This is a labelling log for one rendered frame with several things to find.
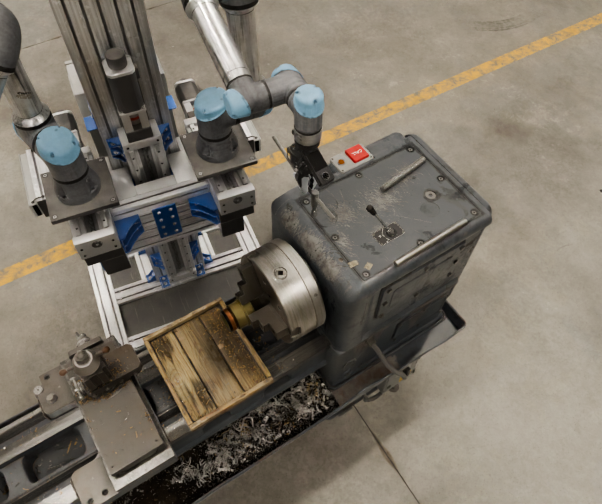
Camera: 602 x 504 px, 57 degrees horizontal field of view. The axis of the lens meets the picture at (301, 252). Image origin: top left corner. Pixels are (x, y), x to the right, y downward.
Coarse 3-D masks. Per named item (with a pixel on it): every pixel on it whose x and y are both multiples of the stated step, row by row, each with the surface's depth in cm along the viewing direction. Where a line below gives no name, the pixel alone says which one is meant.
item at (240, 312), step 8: (232, 304) 170; (240, 304) 169; (248, 304) 171; (224, 312) 169; (232, 312) 169; (240, 312) 169; (248, 312) 170; (224, 320) 173; (232, 320) 168; (240, 320) 168; (248, 320) 169; (232, 328) 169; (240, 328) 170
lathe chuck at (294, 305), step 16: (272, 256) 166; (256, 272) 169; (272, 272) 163; (288, 272) 163; (272, 288) 161; (288, 288) 162; (304, 288) 163; (272, 304) 170; (288, 304) 162; (304, 304) 164; (288, 320) 163; (304, 320) 166; (288, 336) 171
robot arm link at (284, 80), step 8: (288, 64) 146; (280, 72) 145; (288, 72) 144; (296, 72) 145; (264, 80) 143; (272, 80) 142; (280, 80) 142; (288, 80) 143; (296, 80) 143; (304, 80) 144; (272, 88) 142; (280, 88) 142; (288, 88) 142; (296, 88) 141; (272, 96) 142; (280, 96) 143; (288, 96) 142; (272, 104) 143; (280, 104) 145
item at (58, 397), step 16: (112, 336) 184; (48, 384) 177; (64, 384) 177; (48, 400) 173; (64, 400) 174; (144, 400) 173; (48, 416) 175; (160, 432) 168; (96, 464) 164; (144, 464) 162; (160, 464) 163; (80, 480) 162; (96, 480) 162; (112, 480) 160; (128, 480) 160; (144, 480) 165; (80, 496) 159; (96, 496) 160; (112, 496) 160
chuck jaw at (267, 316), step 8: (256, 312) 170; (264, 312) 170; (272, 312) 170; (256, 320) 169; (264, 320) 168; (272, 320) 168; (280, 320) 168; (264, 328) 168; (272, 328) 167; (280, 328) 166; (288, 328) 167; (296, 328) 167; (280, 336) 168
